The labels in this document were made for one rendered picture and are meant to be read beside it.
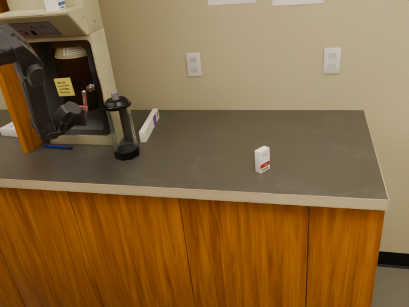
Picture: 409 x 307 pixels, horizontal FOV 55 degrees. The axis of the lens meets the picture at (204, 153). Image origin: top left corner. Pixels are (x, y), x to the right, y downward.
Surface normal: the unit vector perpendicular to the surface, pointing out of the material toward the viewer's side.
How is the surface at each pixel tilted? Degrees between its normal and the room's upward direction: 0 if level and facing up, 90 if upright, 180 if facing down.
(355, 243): 90
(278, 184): 1
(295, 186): 0
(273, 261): 90
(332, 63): 90
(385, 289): 0
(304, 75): 90
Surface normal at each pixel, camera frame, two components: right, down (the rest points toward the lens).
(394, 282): -0.10, -0.88
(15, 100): 0.97, 0.03
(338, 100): -0.23, 0.48
